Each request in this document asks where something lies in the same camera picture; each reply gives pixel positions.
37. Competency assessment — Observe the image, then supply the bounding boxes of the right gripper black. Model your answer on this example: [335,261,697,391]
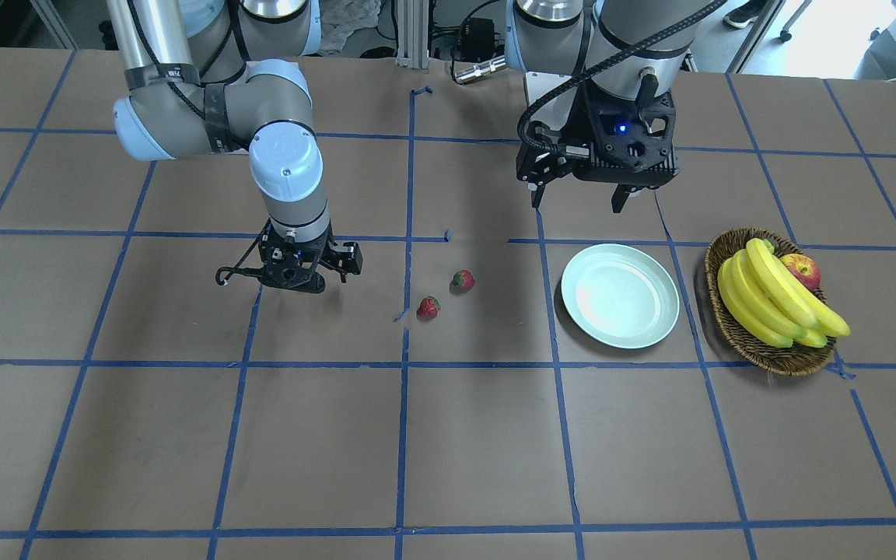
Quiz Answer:
[258,222,363,294]

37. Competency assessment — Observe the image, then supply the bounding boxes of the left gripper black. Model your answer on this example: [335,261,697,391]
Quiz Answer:
[516,82,681,214]

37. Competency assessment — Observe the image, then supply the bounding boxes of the red strawberry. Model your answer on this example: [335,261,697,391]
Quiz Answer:
[415,296,441,321]
[450,269,476,294]

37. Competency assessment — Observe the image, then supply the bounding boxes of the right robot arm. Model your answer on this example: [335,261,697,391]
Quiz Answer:
[107,1,363,293]

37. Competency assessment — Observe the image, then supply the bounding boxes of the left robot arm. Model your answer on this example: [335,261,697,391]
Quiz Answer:
[505,1,721,213]

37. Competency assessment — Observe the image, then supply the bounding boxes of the pale green plate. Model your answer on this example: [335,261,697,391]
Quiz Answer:
[559,243,681,350]

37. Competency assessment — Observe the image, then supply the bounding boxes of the yellow banana bunch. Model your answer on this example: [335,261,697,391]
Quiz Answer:
[712,236,851,348]

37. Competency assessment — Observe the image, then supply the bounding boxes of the red apple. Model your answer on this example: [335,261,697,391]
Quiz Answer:
[779,253,821,292]

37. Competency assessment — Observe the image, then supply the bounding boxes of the woven wicker basket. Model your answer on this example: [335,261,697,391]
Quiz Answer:
[695,226,850,376]

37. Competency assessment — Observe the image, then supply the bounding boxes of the aluminium frame post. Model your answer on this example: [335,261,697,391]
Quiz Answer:
[391,0,432,73]

